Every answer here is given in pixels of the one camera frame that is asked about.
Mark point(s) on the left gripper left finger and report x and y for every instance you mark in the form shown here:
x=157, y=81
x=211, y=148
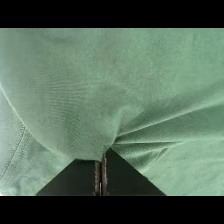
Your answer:
x=75, y=180

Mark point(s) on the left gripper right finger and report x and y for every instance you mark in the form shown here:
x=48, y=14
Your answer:
x=126, y=176

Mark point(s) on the dark green garment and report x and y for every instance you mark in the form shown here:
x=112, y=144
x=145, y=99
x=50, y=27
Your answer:
x=110, y=76

